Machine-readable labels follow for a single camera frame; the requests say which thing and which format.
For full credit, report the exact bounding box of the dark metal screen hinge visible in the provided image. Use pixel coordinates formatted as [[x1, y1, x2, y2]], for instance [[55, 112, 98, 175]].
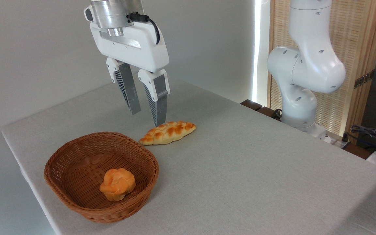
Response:
[[354, 70, 375, 89]]

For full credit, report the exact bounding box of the black cable bundle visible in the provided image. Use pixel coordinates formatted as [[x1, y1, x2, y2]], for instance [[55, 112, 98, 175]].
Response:
[[350, 125, 376, 154]]

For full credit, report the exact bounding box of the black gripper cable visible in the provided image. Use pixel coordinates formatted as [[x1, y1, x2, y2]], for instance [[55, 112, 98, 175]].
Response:
[[128, 12, 161, 45]]

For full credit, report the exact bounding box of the round orange bread bun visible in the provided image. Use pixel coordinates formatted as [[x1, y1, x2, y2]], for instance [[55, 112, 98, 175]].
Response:
[[99, 168, 136, 201]]

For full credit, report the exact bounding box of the grey tablecloth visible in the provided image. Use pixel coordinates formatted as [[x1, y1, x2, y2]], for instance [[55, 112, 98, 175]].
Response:
[[1, 77, 376, 235]]

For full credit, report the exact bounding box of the brown wicker basket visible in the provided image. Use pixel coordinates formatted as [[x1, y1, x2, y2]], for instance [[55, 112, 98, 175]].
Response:
[[43, 132, 160, 224]]

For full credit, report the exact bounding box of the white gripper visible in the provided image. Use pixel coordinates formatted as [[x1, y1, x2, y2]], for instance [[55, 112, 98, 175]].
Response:
[[90, 22, 171, 127]]

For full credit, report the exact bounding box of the dark brown wooden block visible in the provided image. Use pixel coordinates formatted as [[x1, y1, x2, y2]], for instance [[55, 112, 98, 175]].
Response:
[[240, 99, 263, 111], [257, 106, 282, 121]]

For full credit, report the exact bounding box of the long braided bread loaf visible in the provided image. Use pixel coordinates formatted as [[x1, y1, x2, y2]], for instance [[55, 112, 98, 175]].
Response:
[[139, 121, 196, 146]]

